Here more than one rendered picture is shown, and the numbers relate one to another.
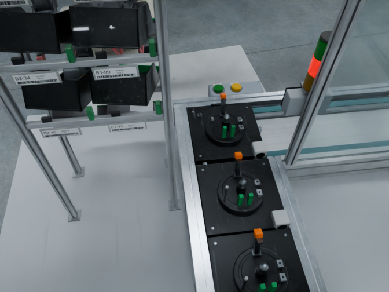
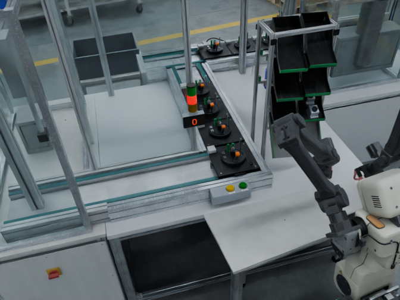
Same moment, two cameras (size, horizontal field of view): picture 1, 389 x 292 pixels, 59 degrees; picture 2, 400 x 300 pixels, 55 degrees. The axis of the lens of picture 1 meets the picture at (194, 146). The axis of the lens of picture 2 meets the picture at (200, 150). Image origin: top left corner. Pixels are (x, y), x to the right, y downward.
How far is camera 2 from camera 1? 2.46 m
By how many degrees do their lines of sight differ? 87
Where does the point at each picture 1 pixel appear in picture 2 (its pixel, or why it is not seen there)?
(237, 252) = (218, 114)
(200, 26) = not seen: outside the picture
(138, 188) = not seen: hidden behind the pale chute
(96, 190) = not seen: hidden behind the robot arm
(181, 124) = (261, 161)
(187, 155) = (251, 146)
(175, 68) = (288, 230)
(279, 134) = (197, 172)
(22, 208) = (327, 133)
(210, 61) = (258, 243)
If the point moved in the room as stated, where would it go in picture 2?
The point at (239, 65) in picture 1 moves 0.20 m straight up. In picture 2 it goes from (230, 243) to (231, 216)
